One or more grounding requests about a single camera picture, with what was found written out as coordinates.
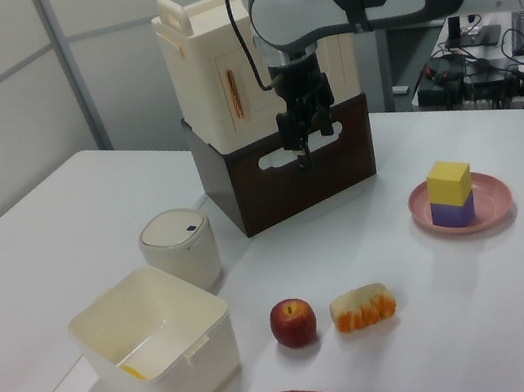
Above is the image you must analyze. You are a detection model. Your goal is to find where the cream lidded trash bin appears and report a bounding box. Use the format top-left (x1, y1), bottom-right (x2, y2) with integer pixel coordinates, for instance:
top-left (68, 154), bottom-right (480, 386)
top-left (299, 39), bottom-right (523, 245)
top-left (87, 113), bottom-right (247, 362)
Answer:
top-left (134, 202), bottom-right (226, 301)

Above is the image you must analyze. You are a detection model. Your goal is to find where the yellow item in container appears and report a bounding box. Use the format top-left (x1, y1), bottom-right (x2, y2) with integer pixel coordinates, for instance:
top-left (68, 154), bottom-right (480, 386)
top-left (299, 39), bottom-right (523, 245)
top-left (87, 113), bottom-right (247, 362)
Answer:
top-left (118, 361), bottom-right (149, 385)

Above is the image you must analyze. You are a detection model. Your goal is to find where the pink plate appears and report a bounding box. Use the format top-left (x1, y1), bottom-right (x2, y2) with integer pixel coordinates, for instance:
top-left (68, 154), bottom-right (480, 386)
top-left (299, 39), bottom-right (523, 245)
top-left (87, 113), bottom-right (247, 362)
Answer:
top-left (404, 165), bottom-right (518, 244)

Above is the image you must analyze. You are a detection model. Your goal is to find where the yellow cube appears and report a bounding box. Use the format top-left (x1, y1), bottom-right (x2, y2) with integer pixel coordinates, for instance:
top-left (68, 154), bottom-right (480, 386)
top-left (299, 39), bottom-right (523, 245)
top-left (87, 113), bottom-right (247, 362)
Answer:
top-left (422, 156), bottom-right (477, 212)

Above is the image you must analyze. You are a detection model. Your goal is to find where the white drawer handle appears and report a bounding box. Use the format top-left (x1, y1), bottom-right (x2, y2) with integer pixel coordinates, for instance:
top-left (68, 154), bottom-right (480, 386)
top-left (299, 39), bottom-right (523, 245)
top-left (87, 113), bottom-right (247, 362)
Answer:
top-left (254, 121), bottom-right (351, 173)

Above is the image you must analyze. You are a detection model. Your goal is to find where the cream plastic box with handles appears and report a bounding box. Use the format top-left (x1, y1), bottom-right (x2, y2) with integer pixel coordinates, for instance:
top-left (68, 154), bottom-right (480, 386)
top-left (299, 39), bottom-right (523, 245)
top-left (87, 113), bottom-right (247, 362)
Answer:
top-left (147, 0), bottom-right (371, 161)

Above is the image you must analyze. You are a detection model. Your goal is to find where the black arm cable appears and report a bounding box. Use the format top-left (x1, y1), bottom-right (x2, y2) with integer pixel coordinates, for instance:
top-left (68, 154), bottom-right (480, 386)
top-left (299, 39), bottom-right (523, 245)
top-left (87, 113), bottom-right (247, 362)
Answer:
top-left (224, 0), bottom-right (276, 97)

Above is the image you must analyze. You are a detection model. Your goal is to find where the black monitor stand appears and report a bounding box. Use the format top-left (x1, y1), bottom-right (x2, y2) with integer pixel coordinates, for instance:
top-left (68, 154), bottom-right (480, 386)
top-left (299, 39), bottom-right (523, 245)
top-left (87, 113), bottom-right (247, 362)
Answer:
top-left (438, 9), bottom-right (505, 55)

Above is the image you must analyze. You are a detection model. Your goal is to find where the orange tape strip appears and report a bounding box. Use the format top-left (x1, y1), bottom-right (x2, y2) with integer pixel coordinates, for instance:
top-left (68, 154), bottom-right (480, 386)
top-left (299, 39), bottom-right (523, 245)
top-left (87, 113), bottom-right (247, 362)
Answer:
top-left (221, 66), bottom-right (250, 124)

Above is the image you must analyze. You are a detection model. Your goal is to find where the dark brown wooden box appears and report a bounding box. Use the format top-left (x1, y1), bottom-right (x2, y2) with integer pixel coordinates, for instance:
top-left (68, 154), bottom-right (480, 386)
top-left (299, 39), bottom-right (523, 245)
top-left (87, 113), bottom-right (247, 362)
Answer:
top-left (180, 86), bottom-right (388, 247)

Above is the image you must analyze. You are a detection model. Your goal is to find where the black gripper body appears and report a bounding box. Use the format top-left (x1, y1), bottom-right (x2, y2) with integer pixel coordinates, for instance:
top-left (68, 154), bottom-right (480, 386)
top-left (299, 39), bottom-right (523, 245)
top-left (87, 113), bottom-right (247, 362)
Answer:
top-left (266, 53), bottom-right (333, 128)

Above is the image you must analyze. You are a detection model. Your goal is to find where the red apple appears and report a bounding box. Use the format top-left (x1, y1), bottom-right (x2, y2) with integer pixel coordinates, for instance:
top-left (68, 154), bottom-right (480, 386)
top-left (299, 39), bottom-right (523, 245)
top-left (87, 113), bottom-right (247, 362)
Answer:
top-left (266, 294), bottom-right (322, 353)

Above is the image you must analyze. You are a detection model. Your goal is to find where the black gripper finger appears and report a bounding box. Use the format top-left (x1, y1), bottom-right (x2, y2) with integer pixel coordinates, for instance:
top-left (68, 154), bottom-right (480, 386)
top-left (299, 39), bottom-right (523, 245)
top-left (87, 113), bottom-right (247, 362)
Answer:
top-left (273, 96), bottom-right (316, 173)
top-left (309, 71), bottom-right (341, 139)

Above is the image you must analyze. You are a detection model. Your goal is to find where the cream open plastic container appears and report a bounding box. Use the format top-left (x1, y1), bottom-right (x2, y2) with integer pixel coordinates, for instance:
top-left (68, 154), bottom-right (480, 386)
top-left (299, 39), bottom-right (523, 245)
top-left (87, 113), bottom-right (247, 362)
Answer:
top-left (59, 252), bottom-right (246, 392)

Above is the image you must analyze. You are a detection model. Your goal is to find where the bread slice with orange crust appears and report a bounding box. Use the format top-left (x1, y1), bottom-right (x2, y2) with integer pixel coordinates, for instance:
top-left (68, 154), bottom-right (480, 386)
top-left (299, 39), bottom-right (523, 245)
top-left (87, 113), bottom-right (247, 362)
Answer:
top-left (327, 279), bottom-right (400, 335)

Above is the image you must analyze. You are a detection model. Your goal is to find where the purple cube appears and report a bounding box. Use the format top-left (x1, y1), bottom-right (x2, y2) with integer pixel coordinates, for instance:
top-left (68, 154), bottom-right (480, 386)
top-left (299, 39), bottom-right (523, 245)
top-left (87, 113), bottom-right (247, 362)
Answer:
top-left (427, 191), bottom-right (480, 234)

